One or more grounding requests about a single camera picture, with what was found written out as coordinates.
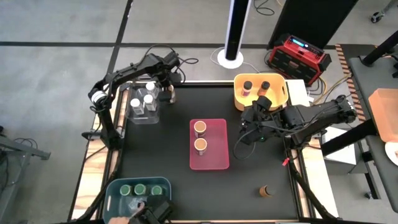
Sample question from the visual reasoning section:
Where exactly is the grey metal frame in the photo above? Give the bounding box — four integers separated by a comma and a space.
0, 135, 52, 224

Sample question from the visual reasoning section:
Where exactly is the yellow plastic bin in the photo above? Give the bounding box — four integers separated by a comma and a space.
233, 73, 289, 112

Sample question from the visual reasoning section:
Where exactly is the black tower with white base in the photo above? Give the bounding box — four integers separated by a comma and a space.
216, 0, 252, 70

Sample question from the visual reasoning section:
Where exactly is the person's hand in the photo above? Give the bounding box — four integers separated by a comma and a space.
108, 201, 146, 224

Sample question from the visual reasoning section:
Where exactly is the red spice jar black lid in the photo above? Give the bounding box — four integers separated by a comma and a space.
241, 80, 253, 98

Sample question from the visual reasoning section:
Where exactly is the orange spice jar black lid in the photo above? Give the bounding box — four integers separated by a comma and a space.
259, 185, 277, 198
257, 80, 271, 97

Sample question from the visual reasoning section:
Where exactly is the blue-grey plastic bin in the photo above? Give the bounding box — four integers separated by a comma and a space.
103, 176, 172, 224

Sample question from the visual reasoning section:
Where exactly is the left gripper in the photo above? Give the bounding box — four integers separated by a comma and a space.
157, 70, 183, 103

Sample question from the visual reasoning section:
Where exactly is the furikake jar tan lid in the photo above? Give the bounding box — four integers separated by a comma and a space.
193, 138, 208, 156
193, 120, 208, 139
167, 85, 177, 105

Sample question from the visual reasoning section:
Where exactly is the red black power box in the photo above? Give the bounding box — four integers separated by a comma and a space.
267, 33, 333, 86

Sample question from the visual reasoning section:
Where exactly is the clear plastic bin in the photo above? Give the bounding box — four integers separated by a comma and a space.
125, 75, 162, 126

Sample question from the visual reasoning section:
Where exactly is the white plate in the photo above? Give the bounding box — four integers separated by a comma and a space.
384, 141, 398, 167

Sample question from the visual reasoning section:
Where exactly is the white cable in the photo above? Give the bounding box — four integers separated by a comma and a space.
210, 46, 268, 74

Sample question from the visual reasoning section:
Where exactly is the green lid herb jar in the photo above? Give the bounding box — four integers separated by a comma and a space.
119, 184, 133, 197
133, 183, 147, 196
150, 184, 164, 197

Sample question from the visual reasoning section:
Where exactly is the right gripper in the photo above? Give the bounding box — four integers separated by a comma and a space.
238, 95, 282, 146

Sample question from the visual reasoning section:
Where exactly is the yellow cable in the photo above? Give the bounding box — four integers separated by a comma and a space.
312, 74, 352, 105

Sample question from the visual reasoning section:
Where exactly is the black divider panel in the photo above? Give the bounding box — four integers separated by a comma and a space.
267, 0, 360, 50

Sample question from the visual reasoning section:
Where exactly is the grey side table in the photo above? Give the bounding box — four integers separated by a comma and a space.
348, 55, 398, 214

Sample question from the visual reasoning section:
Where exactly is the black rig frame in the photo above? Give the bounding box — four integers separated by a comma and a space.
67, 79, 336, 224

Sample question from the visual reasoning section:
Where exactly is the white box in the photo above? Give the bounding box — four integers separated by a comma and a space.
322, 126, 358, 166

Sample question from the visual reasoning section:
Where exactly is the orange plastic bin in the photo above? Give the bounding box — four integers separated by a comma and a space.
368, 88, 398, 143

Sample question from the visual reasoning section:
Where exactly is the pink plastic bin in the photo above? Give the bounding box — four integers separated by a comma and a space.
188, 118, 230, 171

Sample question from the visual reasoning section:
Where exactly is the black handheld device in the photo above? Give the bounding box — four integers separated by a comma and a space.
129, 200, 174, 224

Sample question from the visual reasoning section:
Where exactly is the black side table beam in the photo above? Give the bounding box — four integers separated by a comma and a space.
320, 119, 379, 157
360, 30, 398, 68

